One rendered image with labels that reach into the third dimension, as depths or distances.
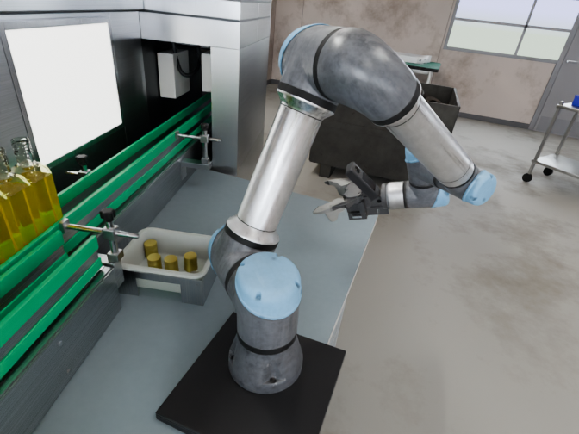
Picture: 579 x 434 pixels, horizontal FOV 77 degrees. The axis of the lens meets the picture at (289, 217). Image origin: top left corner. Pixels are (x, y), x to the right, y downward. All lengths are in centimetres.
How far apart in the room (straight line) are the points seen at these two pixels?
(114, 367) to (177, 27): 117
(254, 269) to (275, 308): 8
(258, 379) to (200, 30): 121
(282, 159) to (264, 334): 31
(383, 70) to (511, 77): 640
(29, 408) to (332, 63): 73
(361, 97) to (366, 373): 143
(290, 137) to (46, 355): 56
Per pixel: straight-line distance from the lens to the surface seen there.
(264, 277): 64
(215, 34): 151
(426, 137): 69
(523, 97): 704
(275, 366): 73
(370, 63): 59
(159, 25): 158
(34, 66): 110
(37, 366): 76
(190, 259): 99
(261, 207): 70
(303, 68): 66
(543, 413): 208
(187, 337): 88
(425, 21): 687
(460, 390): 195
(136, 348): 88
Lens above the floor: 141
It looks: 31 degrees down
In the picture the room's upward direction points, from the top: 6 degrees clockwise
